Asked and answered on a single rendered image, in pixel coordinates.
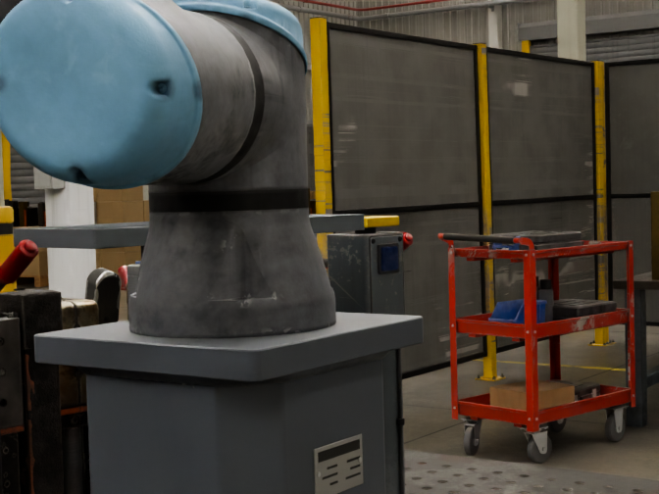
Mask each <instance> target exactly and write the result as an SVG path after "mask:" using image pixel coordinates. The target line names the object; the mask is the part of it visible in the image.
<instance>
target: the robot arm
mask: <svg viewBox="0 0 659 494"><path fill-rule="evenodd" d="M307 66H308V62H307V56H306V53H305V51H304V48H303V34H302V28H301V25H300V23H299V21H298V20H297V19H296V18H295V16H294V15H293V14H292V13H290V12H289V11H288V10H286V9H285V8H284V7H282V6H280V5H278V4H275V3H273V2H269V1H266V0H0V129H1V130H2V132H3V134H4V135H5V137H6V138H7V140H8V141H9V142H10V144H11V145H12V146H13V147H14V149H15V150H16V151H17V152H18V153H19V154H20V155H21V156H22V157H23V158H24V159H25V160H27V161H28V162H29V163H30V164H32V165H33V166H34V167H36V168H37V169H39V170H40V171H42V172H44V173H47V174H49V175H51V176H53V177H56V178H58V179H61V180H63V181H67V182H71V183H77V184H81V185H85V186H89V187H94V188H100V189H127V188H134V187H137V186H141V185H148V190H149V218H150V223H149V230H148V234H147V238H146V242H145V245H144V249H143V253H142V257H141V262H140V266H139V271H138V277H137V282H136V289H135V292H134V293H132V294H130V297H129V300H128V321H129V331H130V332H132V333H135V334H139V335H145V336H153V337H167V338H238V337H257V336H270V335H281V334H290V333H298V332H305V331H312V330H317V329H322V328H326V327H329V326H332V325H334V324H336V312H335V295H334V291H333V288H332V287H331V286H330V280H329V277H328V273H327V270H326V267H325V264H324V261H323V258H322V255H321V252H320V249H319V246H318V243H317V240H316V238H315V235H314V232H313V229H312V227H311V224H310V218H309V199H308V157H307V122H306V87H305V75H306V73H307Z"/></svg>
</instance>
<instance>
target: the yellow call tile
mask: <svg viewBox="0 0 659 494"><path fill-rule="evenodd" d="M394 225H399V217H398V216H364V227H365V230H355V233H377V227H380V226H394Z"/></svg>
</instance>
